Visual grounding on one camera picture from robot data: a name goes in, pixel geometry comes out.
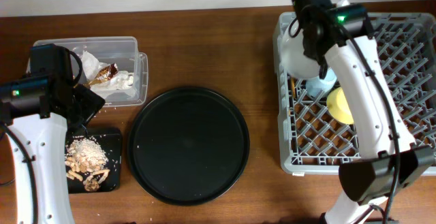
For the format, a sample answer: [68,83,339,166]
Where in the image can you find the wooden chopstick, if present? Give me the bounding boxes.
[290,77,296,98]

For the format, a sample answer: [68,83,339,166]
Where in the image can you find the grey plate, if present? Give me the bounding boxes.
[279,29,320,80]

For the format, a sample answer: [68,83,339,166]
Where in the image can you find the round black serving tray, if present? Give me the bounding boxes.
[126,86,250,206]

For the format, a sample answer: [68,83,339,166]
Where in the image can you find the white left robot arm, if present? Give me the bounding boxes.
[1,44,105,223]

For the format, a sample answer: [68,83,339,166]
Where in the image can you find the food scraps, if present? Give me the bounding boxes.
[64,138,111,192]

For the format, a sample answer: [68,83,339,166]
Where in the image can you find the gold snack wrapper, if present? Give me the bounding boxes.
[85,63,119,88]

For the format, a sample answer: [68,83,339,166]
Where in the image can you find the black rectangular tray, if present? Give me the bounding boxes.
[65,127,123,193]

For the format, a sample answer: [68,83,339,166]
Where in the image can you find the grey dishwasher rack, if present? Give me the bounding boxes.
[273,12,435,176]

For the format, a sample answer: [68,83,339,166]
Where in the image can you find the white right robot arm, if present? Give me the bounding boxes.
[292,0,435,223]

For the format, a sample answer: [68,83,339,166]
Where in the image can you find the yellow bowl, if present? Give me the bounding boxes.
[326,87,354,125]

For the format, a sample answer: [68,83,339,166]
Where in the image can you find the blue cup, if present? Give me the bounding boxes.
[305,69,337,98]

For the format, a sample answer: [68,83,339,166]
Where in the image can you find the clear plastic waste bin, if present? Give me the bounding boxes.
[33,36,149,107]

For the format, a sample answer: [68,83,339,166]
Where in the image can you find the white tissue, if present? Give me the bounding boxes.
[80,50,134,99]

